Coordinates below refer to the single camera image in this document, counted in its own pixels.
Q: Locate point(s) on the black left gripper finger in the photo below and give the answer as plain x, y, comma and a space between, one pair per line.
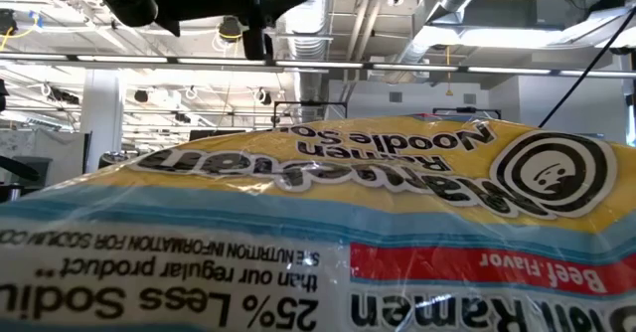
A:
280, 5

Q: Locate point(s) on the blue Maruchan beef ramen packet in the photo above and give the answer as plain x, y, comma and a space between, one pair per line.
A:
318, 213

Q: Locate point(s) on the black ceiling spotlight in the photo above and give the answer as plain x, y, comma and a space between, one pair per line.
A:
182, 117
266, 97
64, 96
141, 96

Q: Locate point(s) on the round white ceiling fixture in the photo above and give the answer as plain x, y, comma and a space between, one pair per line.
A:
396, 1

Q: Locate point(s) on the black monitor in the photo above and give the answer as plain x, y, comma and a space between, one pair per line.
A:
216, 134

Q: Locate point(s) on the white pillar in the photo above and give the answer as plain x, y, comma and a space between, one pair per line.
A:
102, 133

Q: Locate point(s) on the bright ceiling light panel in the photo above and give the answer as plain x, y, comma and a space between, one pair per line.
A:
502, 38

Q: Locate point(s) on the black curved bar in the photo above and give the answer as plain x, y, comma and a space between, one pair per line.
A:
15, 168

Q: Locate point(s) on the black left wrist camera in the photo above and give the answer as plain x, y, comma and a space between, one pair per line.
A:
257, 41

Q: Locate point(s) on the silver ribbed ventilation duct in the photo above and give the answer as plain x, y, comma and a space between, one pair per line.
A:
305, 49

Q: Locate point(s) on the grey wall vent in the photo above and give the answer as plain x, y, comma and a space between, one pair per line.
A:
469, 99
395, 97

